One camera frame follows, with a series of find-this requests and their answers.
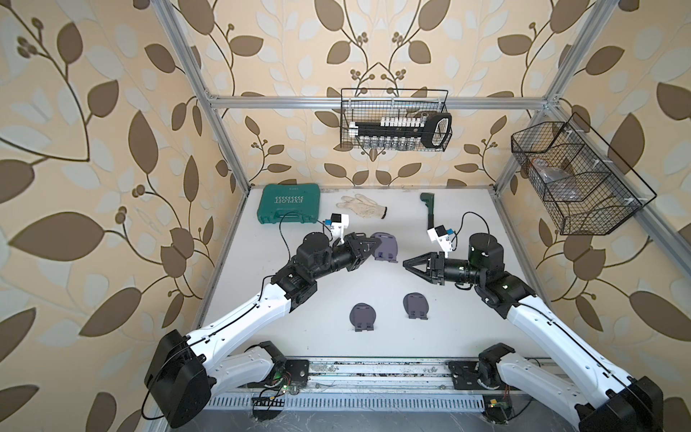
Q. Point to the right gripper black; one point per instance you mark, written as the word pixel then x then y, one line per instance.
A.
pixel 434 274

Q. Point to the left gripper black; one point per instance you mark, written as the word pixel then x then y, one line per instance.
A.
pixel 359 256

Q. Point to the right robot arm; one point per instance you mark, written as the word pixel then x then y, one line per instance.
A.
pixel 595 395

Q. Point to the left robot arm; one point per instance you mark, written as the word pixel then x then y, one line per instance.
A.
pixel 186 371

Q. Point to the white work glove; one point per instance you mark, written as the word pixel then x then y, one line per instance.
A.
pixel 363 206

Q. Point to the green black hand tool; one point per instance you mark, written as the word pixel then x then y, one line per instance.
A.
pixel 429 200

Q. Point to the green plastic tool case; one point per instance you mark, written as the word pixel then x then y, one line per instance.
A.
pixel 289 203

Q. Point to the socket set in basket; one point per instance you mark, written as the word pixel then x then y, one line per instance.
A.
pixel 430 132

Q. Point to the plastic bag in basket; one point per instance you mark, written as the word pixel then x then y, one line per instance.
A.
pixel 558 184

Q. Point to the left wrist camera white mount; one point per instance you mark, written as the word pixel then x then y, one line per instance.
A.
pixel 337 225

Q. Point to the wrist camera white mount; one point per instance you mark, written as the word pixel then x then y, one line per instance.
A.
pixel 443 237
pixel 337 225

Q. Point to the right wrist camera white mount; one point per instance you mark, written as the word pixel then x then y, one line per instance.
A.
pixel 443 237

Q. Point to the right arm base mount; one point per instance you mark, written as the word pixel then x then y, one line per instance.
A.
pixel 477 375

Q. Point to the black wire basket centre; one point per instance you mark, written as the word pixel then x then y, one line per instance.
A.
pixel 371 104

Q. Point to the black wire basket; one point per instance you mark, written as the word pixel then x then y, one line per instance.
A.
pixel 587 186
pixel 371 104

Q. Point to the aluminium front rail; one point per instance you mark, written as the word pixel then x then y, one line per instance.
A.
pixel 371 375

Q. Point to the black wire basket right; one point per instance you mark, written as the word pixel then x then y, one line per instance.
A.
pixel 587 186

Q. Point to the aluminium frame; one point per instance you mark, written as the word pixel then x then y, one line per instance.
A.
pixel 210 104

